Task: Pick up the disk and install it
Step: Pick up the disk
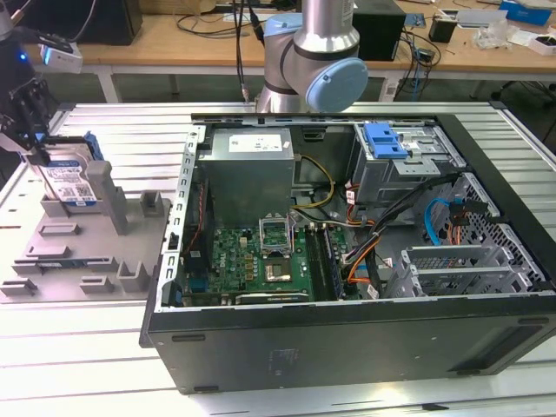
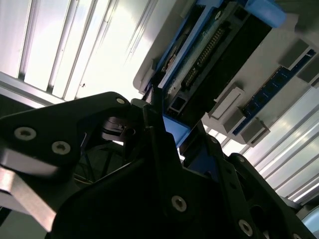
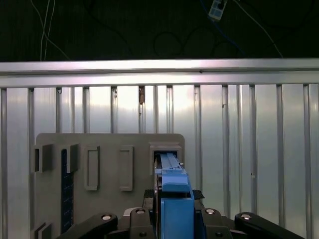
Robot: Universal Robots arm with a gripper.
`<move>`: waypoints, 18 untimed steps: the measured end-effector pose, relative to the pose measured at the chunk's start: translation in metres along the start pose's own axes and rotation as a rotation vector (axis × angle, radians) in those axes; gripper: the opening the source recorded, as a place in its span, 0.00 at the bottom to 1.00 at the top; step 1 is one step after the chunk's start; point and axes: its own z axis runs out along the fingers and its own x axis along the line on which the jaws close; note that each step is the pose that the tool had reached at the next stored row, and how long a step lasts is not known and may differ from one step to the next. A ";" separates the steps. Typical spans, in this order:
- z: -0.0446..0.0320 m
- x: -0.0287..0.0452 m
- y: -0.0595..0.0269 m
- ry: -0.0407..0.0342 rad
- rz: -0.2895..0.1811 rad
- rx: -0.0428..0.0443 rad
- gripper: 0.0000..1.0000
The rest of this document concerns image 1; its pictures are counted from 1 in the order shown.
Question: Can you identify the hard disk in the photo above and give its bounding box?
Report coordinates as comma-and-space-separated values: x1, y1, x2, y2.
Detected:
32, 129, 104, 215

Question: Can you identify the grey parts rack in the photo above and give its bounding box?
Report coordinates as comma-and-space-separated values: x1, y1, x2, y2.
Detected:
0, 161, 174, 308

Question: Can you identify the blue hanging cable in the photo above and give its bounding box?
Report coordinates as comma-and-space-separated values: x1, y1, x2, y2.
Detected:
410, 64, 425, 103

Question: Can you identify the silver drive cage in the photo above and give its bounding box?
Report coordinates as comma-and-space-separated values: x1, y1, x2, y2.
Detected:
349, 121, 468, 218

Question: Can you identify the wooden desk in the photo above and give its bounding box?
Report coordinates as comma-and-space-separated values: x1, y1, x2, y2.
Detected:
0, 0, 556, 83

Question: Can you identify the large black box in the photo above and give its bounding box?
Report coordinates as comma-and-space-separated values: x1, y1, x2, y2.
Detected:
8, 0, 144, 47

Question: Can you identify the CPU socket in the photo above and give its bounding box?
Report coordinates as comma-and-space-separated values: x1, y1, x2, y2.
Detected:
262, 256, 294, 284

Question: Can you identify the blue plastic drive latch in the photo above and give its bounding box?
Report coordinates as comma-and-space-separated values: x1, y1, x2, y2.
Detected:
364, 123, 408, 161

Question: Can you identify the metal socket cover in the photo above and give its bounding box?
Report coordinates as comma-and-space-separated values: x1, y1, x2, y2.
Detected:
257, 211, 293, 258

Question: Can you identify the grey power supply unit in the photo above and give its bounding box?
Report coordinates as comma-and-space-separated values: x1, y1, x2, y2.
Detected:
197, 128, 297, 221

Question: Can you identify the multicoloured power wire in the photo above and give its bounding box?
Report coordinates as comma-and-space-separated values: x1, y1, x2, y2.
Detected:
449, 200, 490, 249

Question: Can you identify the small black container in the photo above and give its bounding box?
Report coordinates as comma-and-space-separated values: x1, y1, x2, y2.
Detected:
428, 15, 460, 43

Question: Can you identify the black wire bundle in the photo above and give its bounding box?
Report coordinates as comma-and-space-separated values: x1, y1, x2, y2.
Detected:
363, 171, 461, 301

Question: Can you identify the white tray with black item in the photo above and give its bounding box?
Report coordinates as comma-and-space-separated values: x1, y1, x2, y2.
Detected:
527, 34, 556, 57

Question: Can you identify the orange wire bundle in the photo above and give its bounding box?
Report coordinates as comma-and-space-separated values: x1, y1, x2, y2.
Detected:
342, 241, 379, 286

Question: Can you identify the yellow and black wire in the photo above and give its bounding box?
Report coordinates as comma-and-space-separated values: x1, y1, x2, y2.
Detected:
291, 154, 336, 213

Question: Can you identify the blue data wire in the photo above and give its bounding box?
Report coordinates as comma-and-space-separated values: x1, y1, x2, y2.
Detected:
423, 195, 468, 248

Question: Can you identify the black graphics card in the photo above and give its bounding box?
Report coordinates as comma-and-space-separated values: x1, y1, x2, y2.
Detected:
234, 291, 312, 306

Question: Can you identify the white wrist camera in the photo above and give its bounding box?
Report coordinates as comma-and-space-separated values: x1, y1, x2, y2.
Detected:
39, 41, 83, 74

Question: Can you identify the black hanging cable with plug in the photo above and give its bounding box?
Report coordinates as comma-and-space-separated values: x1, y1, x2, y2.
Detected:
234, 0, 267, 103

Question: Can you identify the black RAM slot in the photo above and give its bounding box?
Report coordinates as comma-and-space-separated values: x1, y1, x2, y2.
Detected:
321, 223, 348, 301
305, 224, 331, 301

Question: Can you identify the silver disk bay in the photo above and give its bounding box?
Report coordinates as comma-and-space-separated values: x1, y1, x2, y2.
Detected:
384, 242, 544, 299

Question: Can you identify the clear plastic bag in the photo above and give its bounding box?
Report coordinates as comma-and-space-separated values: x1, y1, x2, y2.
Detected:
473, 23, 522, 50

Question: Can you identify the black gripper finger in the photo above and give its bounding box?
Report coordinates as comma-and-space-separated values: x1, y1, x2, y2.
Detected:
10, 79, 50, 166
0, 111, 25, 154

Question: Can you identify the blue cardboard box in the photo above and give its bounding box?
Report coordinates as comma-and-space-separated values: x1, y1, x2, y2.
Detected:
499, 0, 556, 27

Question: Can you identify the grey flat box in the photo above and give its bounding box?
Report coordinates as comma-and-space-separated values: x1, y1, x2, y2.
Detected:
455, 8, 509, 30

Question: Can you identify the green motherboard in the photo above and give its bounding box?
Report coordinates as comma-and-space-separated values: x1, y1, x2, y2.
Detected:
180, 225, 364, 305

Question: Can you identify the black PC case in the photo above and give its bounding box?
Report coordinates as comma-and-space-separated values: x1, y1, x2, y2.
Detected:
138, 110, 556, 395

